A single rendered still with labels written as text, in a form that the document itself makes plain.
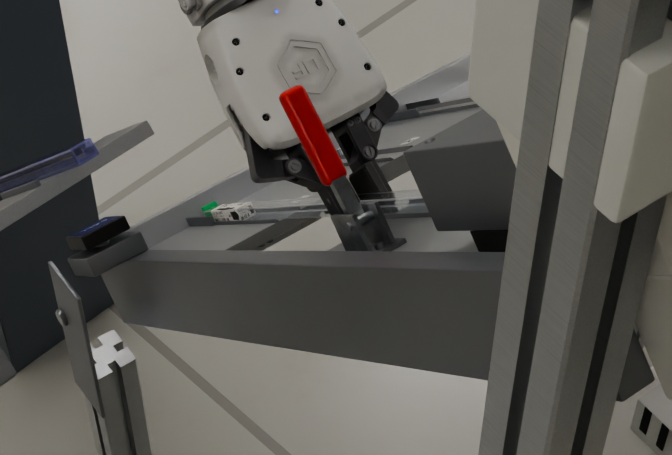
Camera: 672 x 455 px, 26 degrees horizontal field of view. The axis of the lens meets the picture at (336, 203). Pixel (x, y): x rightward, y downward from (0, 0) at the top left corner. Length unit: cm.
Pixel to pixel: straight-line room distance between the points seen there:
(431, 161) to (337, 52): 25
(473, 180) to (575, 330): 19
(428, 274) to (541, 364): 15
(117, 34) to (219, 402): 80
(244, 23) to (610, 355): 45
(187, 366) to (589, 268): 158
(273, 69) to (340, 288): 20
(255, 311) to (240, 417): 107
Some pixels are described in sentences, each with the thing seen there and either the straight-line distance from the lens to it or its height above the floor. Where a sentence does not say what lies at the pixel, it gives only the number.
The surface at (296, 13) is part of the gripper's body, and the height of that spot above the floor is 104.
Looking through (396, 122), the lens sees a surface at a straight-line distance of 134.
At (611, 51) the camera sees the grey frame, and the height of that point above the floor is 138.
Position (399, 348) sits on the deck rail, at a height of 104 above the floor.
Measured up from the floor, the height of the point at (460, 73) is 73.
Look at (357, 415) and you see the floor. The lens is 202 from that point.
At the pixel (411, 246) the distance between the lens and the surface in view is 83.
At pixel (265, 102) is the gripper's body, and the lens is 95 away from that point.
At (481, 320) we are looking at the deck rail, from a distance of 70.
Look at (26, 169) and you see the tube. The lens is 92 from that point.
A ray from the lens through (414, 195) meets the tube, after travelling 91.
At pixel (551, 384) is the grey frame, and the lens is 59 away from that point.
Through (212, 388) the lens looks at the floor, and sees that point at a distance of 205.
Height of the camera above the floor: 168
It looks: 48 degrees down
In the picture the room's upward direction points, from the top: straight up
